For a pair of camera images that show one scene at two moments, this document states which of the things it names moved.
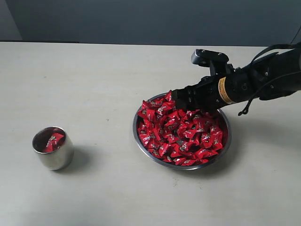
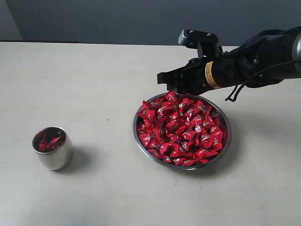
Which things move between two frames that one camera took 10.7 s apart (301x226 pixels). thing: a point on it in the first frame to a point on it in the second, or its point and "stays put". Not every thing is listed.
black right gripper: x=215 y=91 to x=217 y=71
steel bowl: x=225 y=126 stays put
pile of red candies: x=176 y=136 stays put
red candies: x=49 y=139 stays put
